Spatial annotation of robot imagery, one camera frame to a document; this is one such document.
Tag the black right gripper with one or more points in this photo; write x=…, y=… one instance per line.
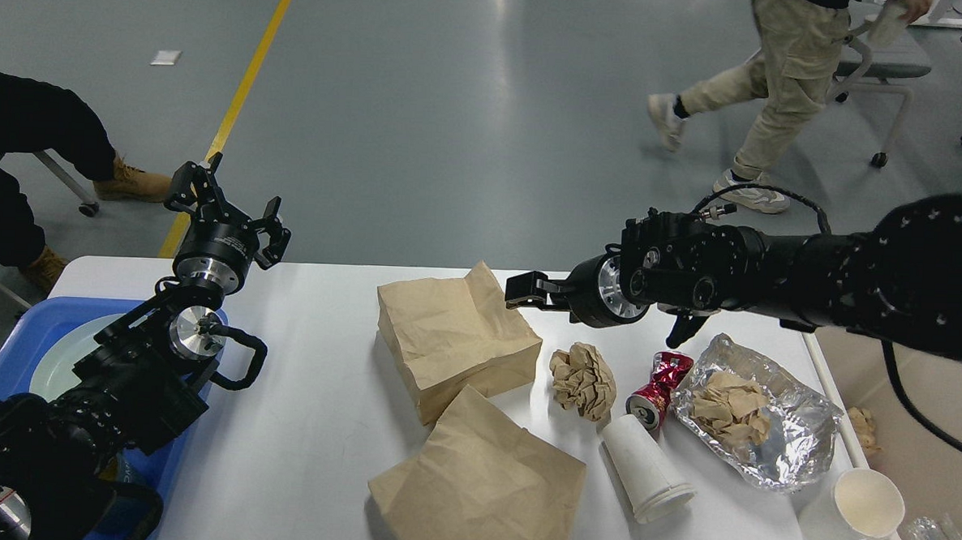
x=592, y=294

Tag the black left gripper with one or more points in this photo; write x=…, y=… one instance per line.
x=216, y=251

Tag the brown paper bag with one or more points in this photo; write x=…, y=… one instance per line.
x=479, y=476
x=447, y=333

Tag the green plate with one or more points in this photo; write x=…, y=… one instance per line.
x=54, y=373

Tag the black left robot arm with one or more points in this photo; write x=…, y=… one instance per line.
x=140, y=388

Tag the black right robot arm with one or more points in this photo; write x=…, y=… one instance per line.
x=900, y=283

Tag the crumpled brown paper ball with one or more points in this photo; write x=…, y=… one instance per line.
x=583, y=381

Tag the tan boot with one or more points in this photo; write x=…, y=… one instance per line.
x=131, y=183
x=45, y=271

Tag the grey chair leg with caster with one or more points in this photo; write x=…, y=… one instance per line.
x=88, y=204

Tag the crushed red soda can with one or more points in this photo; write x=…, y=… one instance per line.
x=649, y=404

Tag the white paper cup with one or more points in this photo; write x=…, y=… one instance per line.
x=860, y=504
x=654, y=486

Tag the crumpled paper in foil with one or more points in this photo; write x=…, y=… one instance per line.
x=733, y=410

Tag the blue plastic tray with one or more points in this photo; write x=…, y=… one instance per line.
x=31, y=339

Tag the crumpled foil wrapper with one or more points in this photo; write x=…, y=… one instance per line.
x=803, y=421

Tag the beige plastic bin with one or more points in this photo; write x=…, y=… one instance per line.
x=927, y=471

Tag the crumpled paper in bin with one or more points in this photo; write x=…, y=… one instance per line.
x=865, y=429

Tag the person in beige trousers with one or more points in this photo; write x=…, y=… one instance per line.
x=791, y=72

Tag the white office chair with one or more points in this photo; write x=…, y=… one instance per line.
x=871, y=58

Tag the clear plastic bottle in bin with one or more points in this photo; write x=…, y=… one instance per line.
x=926, y=528

